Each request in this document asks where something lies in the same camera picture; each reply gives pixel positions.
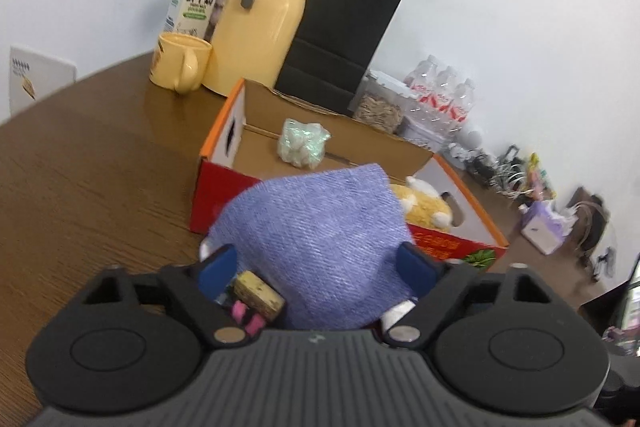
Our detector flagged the white desk calendar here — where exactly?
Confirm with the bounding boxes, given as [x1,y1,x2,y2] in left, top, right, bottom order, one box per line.
[9,46,77,118]

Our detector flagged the white robot-shaped speaker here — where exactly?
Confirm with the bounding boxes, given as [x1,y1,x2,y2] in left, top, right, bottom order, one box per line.
[447,127,486,168]

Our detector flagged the cork piece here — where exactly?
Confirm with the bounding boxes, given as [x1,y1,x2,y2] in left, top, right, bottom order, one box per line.
[232,271,286,322]

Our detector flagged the pink clip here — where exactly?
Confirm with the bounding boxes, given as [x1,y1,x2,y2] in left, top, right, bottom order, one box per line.
[227,299,268,338]

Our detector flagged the black paper bag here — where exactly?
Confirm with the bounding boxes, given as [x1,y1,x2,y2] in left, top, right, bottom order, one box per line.
[274,0,407,118]

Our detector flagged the yellow mug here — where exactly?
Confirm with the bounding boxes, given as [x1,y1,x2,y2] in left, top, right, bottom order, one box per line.
[149,32,213,95]

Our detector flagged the purple woven cloth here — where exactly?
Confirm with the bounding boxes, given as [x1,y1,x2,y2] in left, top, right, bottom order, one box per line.
[207,163,416,330]

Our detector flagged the clear container of seeds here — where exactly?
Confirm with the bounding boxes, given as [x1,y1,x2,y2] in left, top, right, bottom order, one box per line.
[352,71,416,132]

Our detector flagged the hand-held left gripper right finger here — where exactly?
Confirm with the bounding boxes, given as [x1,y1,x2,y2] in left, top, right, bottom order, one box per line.
[382,242,558,350]

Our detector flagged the dark brown bag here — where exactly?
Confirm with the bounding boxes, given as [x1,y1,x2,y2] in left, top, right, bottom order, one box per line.
[565,187,618,268]

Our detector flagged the clear water bottle red label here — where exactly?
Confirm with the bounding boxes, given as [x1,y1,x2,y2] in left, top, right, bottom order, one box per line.
[427,66,460,112]
[402,55,441,102]
[447,78,477,128]

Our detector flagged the yellow plush toy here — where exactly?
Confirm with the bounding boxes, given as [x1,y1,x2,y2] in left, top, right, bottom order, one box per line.
[390,176,453,233]

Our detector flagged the yellow thermos jug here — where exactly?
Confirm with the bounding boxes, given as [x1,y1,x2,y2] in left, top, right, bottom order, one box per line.
[202,0,318,98]

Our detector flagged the tangle of cables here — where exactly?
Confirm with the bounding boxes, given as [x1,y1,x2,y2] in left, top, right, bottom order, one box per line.
[470,144,531,202]

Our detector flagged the white plastic tub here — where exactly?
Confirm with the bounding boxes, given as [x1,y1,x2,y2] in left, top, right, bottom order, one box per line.
[400,114,448,152]

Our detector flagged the purple tissue pack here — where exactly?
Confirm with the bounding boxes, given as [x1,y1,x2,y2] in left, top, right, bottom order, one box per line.
[520,199,578,255]

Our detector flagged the red cardboard box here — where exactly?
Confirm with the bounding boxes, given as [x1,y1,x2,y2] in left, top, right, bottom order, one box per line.
[189,78,510,273]

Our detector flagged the iridescent green bag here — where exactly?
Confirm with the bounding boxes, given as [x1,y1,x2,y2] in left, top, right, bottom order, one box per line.
[277,118,332,168]

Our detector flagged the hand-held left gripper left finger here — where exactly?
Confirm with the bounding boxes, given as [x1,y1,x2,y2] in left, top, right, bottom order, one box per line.
[80,244,251,349]

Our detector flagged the colourful packets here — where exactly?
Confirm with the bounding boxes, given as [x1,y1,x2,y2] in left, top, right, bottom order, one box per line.
[525,153,556,200]

